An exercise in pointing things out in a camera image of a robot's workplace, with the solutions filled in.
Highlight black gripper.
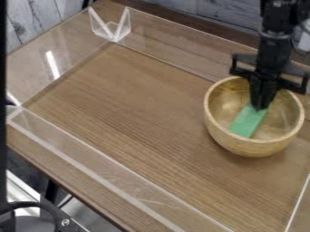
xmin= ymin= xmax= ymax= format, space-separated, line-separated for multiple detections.
xmin=230 ymin=30 xmax=310 ymax=109

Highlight light wooden bowl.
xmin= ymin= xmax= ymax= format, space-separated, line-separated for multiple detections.
xmin=203 ymin=76 xmax=305 ymax=158

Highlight green rectangular block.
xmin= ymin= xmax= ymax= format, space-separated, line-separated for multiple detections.
xmin=227 ymin=103 xmax=267 ymax=138

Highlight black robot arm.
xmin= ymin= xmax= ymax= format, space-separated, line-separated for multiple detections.
xmin=230 ymin=0 xmax=310 ymax=110

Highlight clear acrylic tray walls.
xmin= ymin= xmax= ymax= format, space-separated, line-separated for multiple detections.
xmin=7 ymin=1 xmax=310 ymax=232

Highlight black table leg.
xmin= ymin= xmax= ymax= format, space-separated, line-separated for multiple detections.
xmin=45 ymin=180 xmax=59 ymax=204

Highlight clear acrylic corner bracket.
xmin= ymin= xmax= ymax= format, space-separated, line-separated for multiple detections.
xmin=87 ymin=7 xmax=131 ymax=43

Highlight black metal bracket with screw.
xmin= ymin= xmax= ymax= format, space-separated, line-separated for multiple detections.
xmin=40 ymin=198 xmax=90 ymax=232

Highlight black cable loop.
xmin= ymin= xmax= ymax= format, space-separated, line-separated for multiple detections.
xmin=0 ymin=201 xmax=62 ymax=232

